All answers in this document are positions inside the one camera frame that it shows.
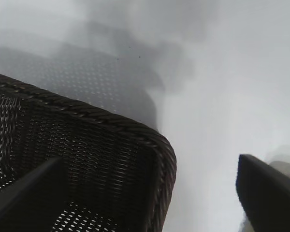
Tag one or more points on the dark brown wicker basket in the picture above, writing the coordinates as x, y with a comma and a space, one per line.
99, 149

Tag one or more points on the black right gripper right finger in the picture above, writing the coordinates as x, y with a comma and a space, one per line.
270, 198

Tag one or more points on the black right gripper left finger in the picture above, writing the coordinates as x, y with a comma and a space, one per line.
19, 205

